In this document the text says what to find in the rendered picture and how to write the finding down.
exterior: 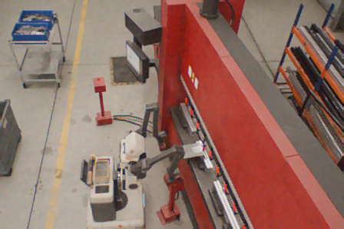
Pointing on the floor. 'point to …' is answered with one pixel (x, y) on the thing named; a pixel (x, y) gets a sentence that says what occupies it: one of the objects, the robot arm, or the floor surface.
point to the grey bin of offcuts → (8, 137)
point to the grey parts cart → (41, 56)
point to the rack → (305, 75)
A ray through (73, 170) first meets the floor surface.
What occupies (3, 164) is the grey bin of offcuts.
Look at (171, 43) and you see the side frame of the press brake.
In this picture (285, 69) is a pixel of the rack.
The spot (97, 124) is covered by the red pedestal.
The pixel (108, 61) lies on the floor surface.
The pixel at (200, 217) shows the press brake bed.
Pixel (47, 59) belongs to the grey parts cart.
